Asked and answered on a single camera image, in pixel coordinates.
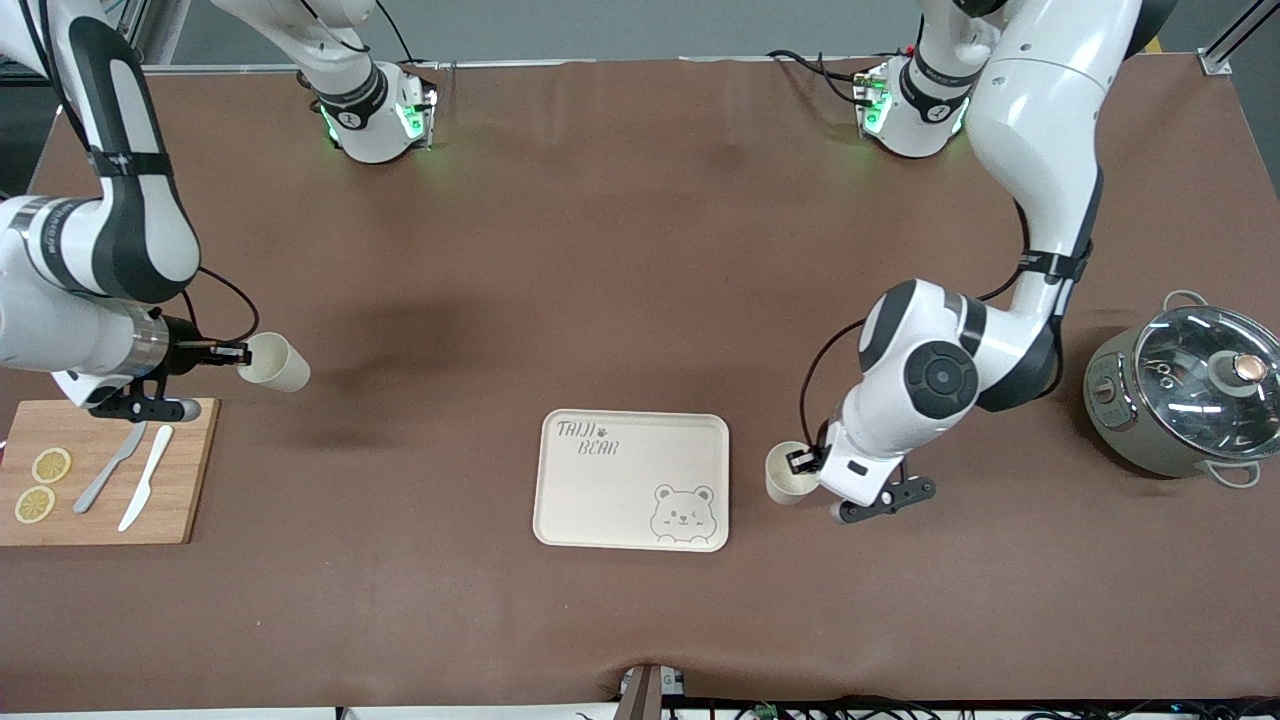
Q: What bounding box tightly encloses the cream bear print tray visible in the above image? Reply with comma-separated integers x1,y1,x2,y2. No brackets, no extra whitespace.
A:
532,409,732,554

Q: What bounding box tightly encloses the brown table mat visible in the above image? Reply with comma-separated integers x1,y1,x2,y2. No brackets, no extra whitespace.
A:
0,55,1280,713

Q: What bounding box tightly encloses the grey-green electric pot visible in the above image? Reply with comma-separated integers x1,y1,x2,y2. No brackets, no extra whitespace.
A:
1083,290,1280,489

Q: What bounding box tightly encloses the glass pot lid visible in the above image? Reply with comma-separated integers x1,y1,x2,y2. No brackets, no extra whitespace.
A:
1133,305,1280,463

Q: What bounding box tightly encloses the metal table clamp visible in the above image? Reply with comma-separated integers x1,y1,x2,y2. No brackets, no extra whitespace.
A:
618,662,687,720

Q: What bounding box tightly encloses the grey plastic knife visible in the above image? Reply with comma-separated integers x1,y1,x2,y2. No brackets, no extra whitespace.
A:
72,418,150,516

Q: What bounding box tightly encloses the aluminium frame profile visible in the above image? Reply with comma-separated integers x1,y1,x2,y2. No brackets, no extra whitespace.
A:
1195,0,1280,76
100,0,151,71

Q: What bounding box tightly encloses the wooden cutting board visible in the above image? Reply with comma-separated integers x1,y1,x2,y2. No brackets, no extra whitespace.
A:
0,398,221,547

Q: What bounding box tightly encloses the black base cable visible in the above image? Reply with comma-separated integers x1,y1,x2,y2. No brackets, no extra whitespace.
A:
768,48,881,106
375,0,441,71

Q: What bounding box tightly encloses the white plastic cup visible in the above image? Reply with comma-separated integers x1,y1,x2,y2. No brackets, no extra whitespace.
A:
765,441,823,505
237,332,312,394

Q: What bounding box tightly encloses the white plastic knife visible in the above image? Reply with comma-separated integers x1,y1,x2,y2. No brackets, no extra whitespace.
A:
117,424,175,533

